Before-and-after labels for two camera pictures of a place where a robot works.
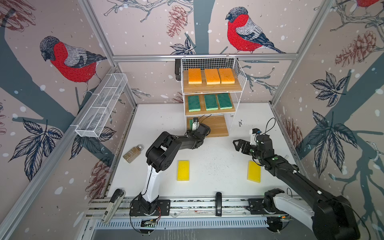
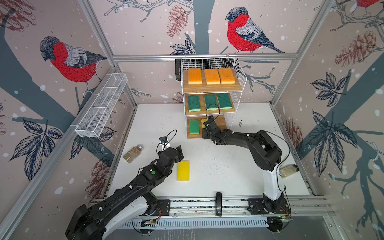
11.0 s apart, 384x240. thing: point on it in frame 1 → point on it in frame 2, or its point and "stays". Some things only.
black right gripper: x=245 y=144 → x=204 y=134
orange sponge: x=212 y=76 stays
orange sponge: x=195 y=76 stays
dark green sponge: x=211 y=102 stays
